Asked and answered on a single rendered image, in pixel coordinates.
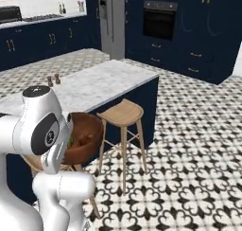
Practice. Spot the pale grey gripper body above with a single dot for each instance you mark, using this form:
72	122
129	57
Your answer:
56	157

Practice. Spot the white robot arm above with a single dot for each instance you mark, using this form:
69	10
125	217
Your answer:
19	190

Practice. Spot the green lime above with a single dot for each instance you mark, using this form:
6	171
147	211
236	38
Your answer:
70	142

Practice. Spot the brown chicken drumstick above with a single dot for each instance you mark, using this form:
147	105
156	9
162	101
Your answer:
84	139

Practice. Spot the brown wooden bowl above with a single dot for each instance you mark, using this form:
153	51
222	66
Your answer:
89	132

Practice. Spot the grey steel fridge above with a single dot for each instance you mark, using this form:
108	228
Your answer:
112	23

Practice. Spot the light wooden stool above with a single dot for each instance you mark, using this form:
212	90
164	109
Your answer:
33	161
123	113

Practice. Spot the brown pepper shaker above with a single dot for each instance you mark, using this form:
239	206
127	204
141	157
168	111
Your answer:
49	81
57	79

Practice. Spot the navy island with marble top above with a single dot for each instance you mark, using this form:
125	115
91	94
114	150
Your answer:
100	83

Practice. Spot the navy base cupboard run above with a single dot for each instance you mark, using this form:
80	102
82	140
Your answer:
41	42

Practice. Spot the black gas hob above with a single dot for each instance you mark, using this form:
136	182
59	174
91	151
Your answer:
42	17

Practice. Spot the dark small bottle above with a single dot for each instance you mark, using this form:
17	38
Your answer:
60	9
64	8

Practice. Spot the black microwave oven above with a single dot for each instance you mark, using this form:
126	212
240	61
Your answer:
10	14

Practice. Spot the black built-in oven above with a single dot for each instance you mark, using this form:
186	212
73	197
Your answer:
159	20

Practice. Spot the navy tall cupboard run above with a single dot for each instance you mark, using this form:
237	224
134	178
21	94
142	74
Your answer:
208	36

